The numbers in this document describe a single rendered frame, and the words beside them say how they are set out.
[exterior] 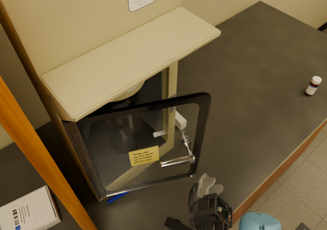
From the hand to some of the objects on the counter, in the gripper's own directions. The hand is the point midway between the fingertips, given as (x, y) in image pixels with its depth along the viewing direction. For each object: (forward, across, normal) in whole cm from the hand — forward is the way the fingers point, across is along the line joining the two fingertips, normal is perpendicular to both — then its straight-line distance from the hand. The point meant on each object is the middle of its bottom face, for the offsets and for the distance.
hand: (203, 178), depth 79 cm
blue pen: (+1, +4, +28) cm, 28 cm away
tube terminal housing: (+16, +11, +32) cm, 37 cm away
